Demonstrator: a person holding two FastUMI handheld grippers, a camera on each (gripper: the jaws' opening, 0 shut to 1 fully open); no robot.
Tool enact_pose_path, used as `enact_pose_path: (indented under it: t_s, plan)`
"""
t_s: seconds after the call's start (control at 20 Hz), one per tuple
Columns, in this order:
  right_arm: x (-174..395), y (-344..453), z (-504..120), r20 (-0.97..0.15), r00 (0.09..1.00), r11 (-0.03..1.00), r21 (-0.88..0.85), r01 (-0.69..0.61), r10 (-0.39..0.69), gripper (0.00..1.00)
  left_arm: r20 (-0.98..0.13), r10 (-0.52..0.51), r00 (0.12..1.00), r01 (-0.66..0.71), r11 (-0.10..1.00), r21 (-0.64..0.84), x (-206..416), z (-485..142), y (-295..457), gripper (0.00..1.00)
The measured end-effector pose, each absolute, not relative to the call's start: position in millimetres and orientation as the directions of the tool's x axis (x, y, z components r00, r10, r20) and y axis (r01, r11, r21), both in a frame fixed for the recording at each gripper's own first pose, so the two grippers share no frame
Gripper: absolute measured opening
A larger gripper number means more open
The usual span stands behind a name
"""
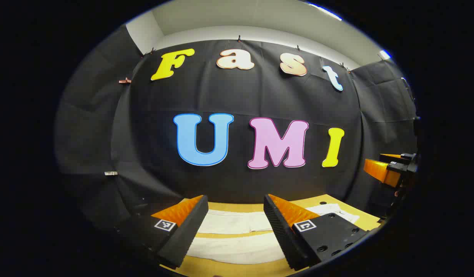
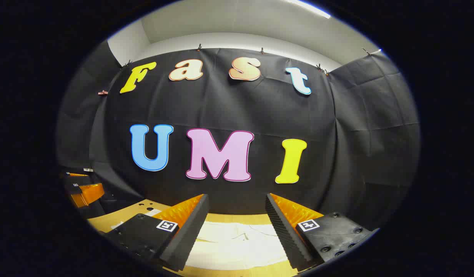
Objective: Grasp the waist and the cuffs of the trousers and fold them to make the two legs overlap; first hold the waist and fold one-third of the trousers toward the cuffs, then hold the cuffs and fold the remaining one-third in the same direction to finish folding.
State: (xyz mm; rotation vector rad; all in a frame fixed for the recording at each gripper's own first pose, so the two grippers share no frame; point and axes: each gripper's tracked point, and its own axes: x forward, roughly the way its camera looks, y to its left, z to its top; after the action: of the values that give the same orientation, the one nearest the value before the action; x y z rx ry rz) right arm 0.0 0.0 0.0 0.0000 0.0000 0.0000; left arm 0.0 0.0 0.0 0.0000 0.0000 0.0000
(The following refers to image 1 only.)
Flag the white jeans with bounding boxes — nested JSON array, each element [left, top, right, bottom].
[[186, 203, 360, 265]]

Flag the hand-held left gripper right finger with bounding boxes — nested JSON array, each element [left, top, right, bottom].
[[263, 194, 371, 271]]

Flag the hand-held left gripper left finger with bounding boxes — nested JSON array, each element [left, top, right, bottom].
[[116, 195, 209, 270]]

